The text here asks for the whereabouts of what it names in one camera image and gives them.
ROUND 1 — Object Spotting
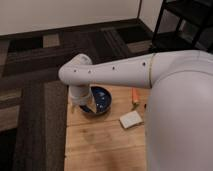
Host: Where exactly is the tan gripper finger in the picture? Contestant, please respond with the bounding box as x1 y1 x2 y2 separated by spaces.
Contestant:
88 101 97 113

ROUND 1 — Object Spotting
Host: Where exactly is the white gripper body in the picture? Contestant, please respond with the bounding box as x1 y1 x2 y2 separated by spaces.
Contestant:
69 85 92 106

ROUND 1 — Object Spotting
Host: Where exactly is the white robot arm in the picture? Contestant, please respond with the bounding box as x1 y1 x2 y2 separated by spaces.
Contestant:
58 50 213 171

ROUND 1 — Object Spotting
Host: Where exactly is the dark blue ceramic bowl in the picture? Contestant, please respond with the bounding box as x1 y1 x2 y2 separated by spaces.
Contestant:
80 86 112 116

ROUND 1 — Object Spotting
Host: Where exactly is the white sponge block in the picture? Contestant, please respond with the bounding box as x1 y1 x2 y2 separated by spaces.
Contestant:
119 111 143 129

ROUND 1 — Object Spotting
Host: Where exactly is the orange carrot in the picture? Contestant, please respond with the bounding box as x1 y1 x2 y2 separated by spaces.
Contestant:
132 88 140 110

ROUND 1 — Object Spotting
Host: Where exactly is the black metal shelf rack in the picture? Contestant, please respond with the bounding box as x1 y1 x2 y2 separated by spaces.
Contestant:
151 0 213 52

